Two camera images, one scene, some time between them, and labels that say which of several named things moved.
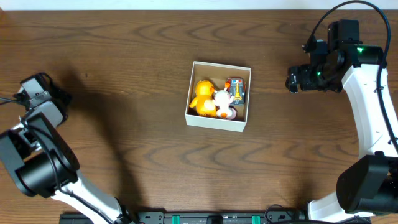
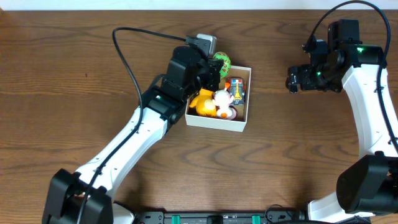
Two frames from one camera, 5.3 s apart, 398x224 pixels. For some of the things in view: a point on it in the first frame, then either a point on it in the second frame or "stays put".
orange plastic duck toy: (204, 102) stays put
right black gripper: (307, 84) stays put
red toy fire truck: (237, 89) stays put
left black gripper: (58, 97) -> (214, 75)
